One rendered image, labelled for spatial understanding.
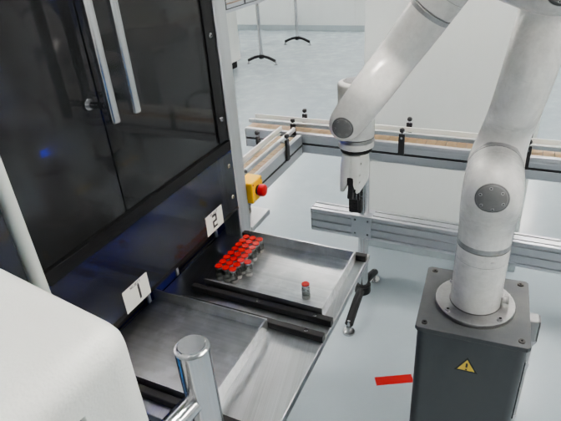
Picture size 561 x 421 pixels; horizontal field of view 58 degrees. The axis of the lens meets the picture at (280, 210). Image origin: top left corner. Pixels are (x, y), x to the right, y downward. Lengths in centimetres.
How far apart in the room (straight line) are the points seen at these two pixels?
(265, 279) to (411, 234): 105
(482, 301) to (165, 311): 79
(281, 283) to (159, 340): 35
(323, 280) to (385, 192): 159
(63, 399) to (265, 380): 89
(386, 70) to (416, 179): 180
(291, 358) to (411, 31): 74
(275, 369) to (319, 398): 110
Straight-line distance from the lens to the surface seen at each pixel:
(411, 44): 108
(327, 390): 228
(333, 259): 146
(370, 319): 259
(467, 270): 127
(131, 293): 120
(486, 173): 109
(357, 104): 106
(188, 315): 133
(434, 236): 229
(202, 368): 37
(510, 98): 109
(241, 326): 127
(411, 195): 289
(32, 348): 29
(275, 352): 119
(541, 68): 108
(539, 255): 228
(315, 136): 220
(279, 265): 145
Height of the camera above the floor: 173
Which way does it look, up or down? 29 degrees down
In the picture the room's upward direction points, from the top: 5 degrees counter-clockwise
